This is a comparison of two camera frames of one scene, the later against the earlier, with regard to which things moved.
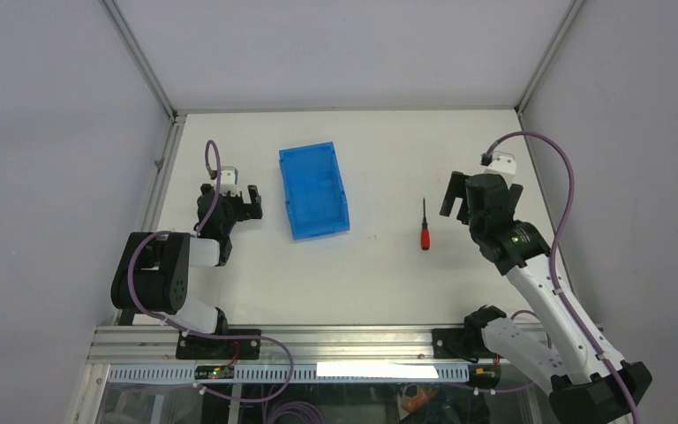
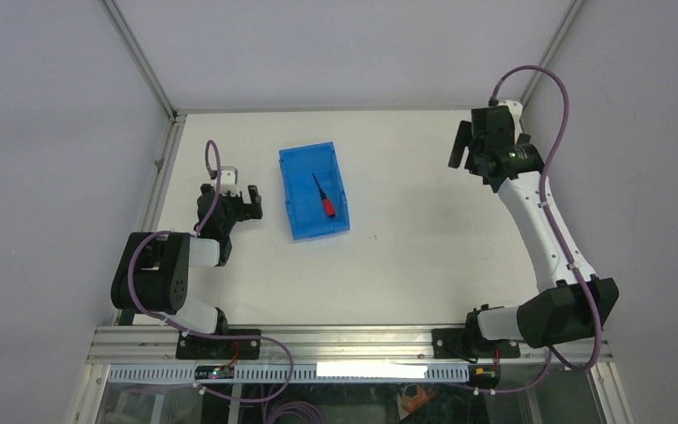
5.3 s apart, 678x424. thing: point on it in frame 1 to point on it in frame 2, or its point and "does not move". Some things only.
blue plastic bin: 315,200 does not move
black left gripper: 252,208 does not move
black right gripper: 456,189 to 464,139
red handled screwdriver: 425,232 to 327,202
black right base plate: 449,344 does not move
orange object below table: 414,397 does not move
